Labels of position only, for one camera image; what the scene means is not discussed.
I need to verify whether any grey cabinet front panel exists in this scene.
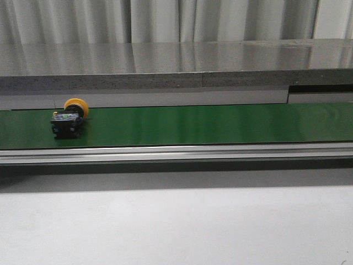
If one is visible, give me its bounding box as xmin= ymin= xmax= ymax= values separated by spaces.
xmin=1 ymin=85 xmax=352 ymax=110

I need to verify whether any white pleated curtain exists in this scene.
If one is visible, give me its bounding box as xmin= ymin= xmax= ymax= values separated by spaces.
xmin=1 ymin=1 xmax=352 ymax=44

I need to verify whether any aluminium conveyor side rail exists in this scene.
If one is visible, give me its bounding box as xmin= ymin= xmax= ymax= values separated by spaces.
xmin=1 ymin=142 xmax=352 ymax=166

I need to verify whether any grey stone countertop slab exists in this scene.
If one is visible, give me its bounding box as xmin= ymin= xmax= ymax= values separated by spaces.
xmin=1 ymin=39 xmax=352 ymax=96

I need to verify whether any green conveyor belt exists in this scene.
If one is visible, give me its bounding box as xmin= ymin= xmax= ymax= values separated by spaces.
xmin=1 ymin=103 xmax=352 ymax=150

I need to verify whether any yellow push button switch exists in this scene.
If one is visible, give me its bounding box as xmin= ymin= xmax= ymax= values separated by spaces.
xmin=50 ymin=98 xmax=89 ymax=139

